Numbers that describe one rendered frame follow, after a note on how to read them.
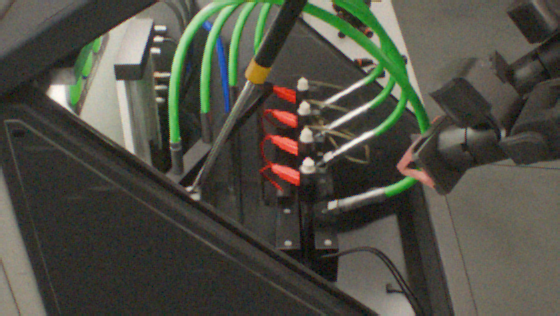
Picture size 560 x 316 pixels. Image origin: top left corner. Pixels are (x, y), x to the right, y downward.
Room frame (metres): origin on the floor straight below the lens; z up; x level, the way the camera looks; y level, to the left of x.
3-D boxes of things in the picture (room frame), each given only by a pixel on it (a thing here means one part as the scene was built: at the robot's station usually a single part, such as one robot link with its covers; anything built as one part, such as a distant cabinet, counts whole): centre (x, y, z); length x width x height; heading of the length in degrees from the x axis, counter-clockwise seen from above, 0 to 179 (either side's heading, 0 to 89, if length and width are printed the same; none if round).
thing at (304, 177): (0.90, -0.04, 1.00); 0.05 x 0.03 x 0.21; 91
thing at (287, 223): (1.02, -0.03, 0.91); 0.34 x 0.10 x 0.15; 1
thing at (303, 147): (0.98, -0.04, 1.00); 0.05 x 0.03 x 0.21; 91
